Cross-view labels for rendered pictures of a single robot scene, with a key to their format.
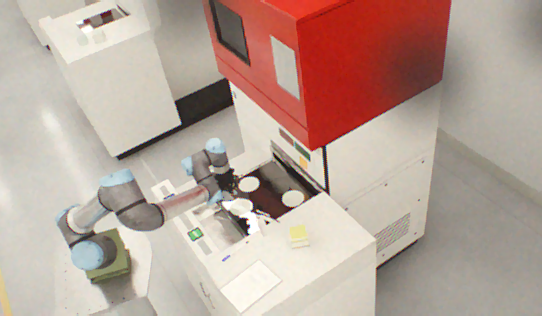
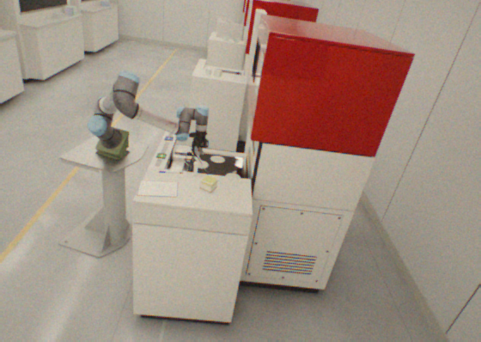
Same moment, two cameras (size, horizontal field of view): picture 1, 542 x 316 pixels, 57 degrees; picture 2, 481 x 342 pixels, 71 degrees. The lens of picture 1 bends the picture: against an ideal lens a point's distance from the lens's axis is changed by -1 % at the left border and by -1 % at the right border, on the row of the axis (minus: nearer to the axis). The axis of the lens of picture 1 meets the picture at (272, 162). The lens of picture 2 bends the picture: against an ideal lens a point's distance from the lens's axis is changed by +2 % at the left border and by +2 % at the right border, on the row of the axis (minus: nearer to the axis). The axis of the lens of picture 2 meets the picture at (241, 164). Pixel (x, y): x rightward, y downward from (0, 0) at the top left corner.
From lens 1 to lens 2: 97 cm
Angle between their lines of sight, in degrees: 22
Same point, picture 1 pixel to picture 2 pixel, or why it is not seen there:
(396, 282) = (281, 305)
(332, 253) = (219, 204)
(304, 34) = (271, 45)
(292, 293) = (174, 204)
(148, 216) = (127, 103)
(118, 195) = (120, 82)
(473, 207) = (379, 302)
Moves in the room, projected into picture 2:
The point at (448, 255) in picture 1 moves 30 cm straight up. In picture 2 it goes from (332, 316) to (344, 288)
